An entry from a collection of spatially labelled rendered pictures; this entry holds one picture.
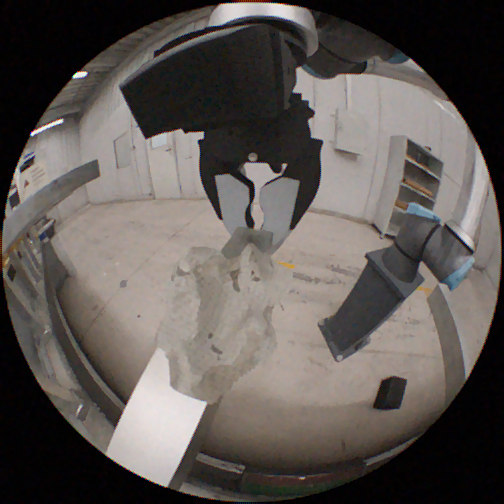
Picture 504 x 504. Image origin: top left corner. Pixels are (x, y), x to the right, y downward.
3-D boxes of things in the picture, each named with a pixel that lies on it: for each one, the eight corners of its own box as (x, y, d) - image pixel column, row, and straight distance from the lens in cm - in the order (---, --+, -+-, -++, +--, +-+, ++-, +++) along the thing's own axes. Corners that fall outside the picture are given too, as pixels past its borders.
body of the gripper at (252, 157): (306, 165, 19) (308, 71, 21) (311, 181, 10) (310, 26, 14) (240, 160, 20) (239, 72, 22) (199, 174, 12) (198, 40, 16)
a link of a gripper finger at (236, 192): (266, 236, 20) (269, 162, 17) (254, 268, 16) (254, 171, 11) (243, 233, 21) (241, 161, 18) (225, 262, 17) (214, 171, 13)
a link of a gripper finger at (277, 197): (290, 240, 20) (300, 165, 17) (285, 274, 16) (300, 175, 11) (266, 236, 20) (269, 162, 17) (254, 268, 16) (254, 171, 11)
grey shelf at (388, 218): (371, 225, 292) (390, 135, 284) (406, 236, 343) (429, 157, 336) (380, 238, 257) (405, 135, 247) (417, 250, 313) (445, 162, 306)
